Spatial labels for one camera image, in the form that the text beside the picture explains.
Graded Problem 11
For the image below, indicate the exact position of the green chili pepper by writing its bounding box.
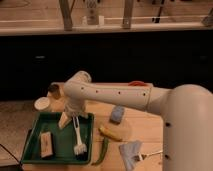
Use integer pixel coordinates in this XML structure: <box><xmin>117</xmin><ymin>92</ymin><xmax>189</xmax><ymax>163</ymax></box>
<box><xmin>91</xmin><ymin>137</ymin><xmax>109</xmax><ymax>166</ymax></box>

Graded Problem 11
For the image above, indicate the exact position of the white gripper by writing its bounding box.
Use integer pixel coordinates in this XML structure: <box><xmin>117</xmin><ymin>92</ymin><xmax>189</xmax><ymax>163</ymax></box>
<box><xmin>58</xmin><ymin>97</ymin><xmax>88</xmax><ymax>129</ymax></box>

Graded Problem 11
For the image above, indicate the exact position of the grey blue cloth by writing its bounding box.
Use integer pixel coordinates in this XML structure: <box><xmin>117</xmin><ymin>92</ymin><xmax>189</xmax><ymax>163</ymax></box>
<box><xmin>119</xmin><ymin>140</ymin><xmax>142</xmax><ymax>171</ymax></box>

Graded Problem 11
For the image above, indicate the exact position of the green plastic tray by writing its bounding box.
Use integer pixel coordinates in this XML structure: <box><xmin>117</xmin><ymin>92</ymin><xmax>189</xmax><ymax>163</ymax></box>
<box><xmin>21</xmin><ymin>112</ymin><xmax>94</xmax><ymax>165</ymax></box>

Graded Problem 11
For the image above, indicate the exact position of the white block with red print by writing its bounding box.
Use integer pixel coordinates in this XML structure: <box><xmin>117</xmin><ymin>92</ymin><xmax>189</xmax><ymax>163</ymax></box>
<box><xmin>40</xmin><ymin>132</ymin><xmax>53</xmax><ymax>158</ymax></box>

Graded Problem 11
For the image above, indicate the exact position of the white dish brush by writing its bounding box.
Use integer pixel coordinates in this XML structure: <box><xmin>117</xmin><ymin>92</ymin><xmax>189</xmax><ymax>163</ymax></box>
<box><xmin>73</xmin><ymin>117</ymin><xmax>87</xmax><ymax>156</ymax></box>

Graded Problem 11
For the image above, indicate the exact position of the silver fork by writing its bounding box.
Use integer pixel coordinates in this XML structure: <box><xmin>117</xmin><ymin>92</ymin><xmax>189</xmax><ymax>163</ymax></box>
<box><xmin>133</xmin><ymin>150</ymin><xmax>163</xmax><ymax>162</ymax></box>

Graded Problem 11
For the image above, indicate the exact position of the white round container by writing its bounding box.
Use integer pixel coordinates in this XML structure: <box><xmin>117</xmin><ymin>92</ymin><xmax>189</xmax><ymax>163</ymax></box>
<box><xmin>34</xmin><ymin>97</ymin><xmax>51</xmax><ymax>111</ymax></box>

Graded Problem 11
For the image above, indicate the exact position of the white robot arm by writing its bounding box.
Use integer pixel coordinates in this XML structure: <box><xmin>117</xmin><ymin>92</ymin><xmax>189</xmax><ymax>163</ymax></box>
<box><xmin>63</xmin><ymin>71</ymin><xmax>213</xmax><ymax>171</ymax></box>

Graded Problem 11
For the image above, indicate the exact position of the orange bowl with food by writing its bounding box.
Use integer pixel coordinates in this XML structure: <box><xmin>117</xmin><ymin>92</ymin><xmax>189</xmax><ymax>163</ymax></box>
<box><xmin>128</xmin><ymin>81</ymin><xmax>148</xmax><ymax>86</ymax></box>

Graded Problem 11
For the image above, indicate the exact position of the blue sponge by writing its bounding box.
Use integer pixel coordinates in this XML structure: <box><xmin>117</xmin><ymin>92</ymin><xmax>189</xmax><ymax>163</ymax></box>
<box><xmin>110</xmin><ymin>106</ymin><xmax>125</xmax><ymax>124</ymax></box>

